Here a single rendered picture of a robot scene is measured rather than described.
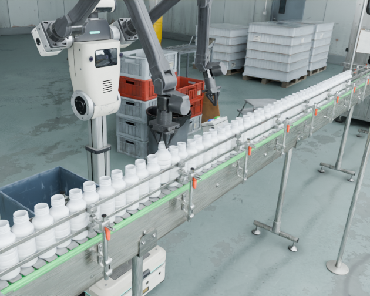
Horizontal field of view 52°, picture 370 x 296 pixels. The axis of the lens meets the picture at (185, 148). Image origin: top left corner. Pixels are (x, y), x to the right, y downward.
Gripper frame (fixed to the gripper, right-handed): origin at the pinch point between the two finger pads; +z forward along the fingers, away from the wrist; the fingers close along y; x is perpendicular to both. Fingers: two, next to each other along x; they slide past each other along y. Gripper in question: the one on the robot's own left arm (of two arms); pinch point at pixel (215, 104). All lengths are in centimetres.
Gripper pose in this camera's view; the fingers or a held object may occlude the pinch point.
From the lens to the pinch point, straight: 208.4
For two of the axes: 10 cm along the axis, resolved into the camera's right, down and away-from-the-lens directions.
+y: 6.1, -2.8, 7.4
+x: -7.6, 0.6, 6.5
